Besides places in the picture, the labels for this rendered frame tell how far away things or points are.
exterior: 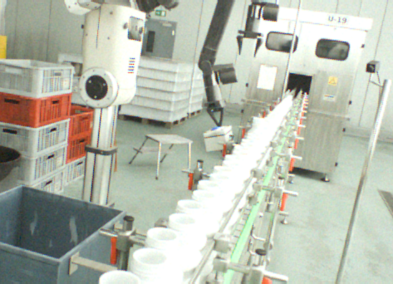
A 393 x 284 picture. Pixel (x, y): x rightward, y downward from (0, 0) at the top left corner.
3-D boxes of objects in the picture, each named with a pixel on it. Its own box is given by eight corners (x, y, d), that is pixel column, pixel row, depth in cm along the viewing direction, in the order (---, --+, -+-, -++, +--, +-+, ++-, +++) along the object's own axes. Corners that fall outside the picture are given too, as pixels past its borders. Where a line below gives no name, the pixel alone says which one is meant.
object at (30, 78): (37, 98, 308) (40, 67, 304) (-15, 89, 312) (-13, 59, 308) (72, 92, 368) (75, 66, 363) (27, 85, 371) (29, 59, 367)
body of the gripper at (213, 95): (226, 103, 166) (223, 84, 165) (221, 105, 156) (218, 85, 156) (210, 105, 168) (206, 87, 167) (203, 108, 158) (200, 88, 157)
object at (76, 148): (66, 164, 390) (68, 140, 385) (25, 155, 397) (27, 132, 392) (95, 152, 449) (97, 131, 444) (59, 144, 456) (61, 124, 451)
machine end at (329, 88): (335, 184, 558) (372, 18, 515) (229, 163, 589) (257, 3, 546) (330, 160, 711) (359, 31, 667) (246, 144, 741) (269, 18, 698)
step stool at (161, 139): (160, 162, 537) (165, 129, 529) (190, 177, 491) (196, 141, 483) (128, 163, 507) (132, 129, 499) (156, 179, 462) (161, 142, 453)
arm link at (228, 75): (201, 52, 161) (199, 61, 153) (232, 46, 158) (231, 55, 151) (208, 81, 167) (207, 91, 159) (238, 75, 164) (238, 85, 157)
